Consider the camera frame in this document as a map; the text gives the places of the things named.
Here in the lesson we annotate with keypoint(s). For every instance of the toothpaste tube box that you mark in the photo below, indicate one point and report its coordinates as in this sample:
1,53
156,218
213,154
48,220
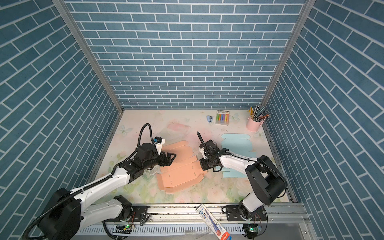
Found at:
213,223

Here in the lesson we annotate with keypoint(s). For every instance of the pink pencil cup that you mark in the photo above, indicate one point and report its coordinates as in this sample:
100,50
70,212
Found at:
253,126

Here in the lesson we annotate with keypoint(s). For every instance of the light blue cardboard box blank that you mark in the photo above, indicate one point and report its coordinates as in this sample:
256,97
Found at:
239,144

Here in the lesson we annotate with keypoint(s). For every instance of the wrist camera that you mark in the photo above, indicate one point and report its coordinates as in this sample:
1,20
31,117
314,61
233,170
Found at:
159,142
202,151

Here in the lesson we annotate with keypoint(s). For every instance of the pink cardboard box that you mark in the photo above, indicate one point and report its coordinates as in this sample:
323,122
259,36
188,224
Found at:
184,172

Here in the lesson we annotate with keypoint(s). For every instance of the aluminium mounting rail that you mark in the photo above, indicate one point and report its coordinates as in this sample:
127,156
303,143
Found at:
286,221

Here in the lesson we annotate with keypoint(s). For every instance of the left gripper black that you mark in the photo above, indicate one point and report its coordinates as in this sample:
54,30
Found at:
168,161

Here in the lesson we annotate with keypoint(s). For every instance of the coloured marker pack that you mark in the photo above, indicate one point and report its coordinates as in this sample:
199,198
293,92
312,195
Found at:
222,117

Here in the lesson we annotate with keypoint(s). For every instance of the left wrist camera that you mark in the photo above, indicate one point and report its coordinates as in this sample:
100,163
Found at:
159,142

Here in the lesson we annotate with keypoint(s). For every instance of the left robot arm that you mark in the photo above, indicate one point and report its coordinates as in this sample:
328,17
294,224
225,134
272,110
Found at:
68,212

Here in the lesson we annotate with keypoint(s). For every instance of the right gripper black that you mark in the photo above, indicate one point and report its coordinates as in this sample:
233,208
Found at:
203,166

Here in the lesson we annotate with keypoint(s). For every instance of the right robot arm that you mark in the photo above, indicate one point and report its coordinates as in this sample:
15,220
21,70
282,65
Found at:
266,180

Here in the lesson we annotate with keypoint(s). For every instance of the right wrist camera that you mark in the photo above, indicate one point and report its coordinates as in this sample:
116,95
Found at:
202,151

